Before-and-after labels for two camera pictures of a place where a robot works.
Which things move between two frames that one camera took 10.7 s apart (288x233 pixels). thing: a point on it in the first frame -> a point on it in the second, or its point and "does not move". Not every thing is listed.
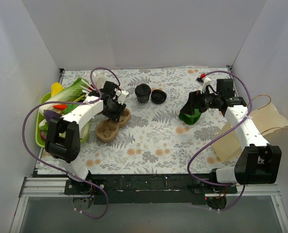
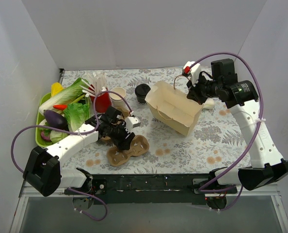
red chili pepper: (59, 107) does not move
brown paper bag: (266, 118) -> (173, 108)
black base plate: (148, 189) does not move
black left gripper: (116, 110) -> (124, 137)
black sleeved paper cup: (143, 98) does not move
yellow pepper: (56, 88) does not move
